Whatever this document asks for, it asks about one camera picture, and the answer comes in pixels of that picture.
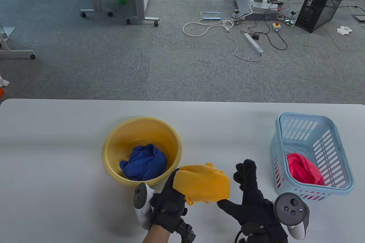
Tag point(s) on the person's right hand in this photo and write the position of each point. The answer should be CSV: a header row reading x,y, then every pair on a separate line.
x,y
251,203

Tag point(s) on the person's left hand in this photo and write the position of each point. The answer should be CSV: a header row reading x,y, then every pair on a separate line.
x,y
168,206

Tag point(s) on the yellow square towel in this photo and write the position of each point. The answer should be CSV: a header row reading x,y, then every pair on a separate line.
x,y
202,183

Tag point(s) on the blue square towel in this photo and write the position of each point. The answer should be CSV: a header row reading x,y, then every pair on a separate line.
x,y
145,163

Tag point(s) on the pink square towel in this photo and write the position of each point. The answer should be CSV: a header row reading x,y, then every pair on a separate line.
x,y
305,169

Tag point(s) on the person's left forearm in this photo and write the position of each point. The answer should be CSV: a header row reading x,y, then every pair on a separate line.
x,y
155,234

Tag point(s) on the black and white hand controller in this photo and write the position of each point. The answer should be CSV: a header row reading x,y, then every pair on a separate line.
x,y
141,197
292,208

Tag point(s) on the yellow plastic basin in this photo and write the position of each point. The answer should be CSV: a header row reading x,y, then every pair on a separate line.
x,y
137,132

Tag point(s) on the light blue plastic basket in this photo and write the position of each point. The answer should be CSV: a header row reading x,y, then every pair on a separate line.
x,y
328,146

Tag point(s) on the red emergency stop button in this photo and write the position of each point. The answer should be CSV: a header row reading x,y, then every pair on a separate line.
x,y
276,26

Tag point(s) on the grey floor socket box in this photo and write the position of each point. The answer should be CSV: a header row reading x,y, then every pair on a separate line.
x,y
360,18
210,16

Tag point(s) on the orange object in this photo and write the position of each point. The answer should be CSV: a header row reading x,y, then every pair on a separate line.
x,y
1,92

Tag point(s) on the white crumpled cloth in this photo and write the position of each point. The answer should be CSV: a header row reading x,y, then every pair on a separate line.
x,y
4,82

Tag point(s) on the black computer tower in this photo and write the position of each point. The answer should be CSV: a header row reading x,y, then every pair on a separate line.
x,y
322,3

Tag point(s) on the whiteboard on rolling stand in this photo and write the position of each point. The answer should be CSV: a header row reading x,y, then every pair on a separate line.
x,y
17,52

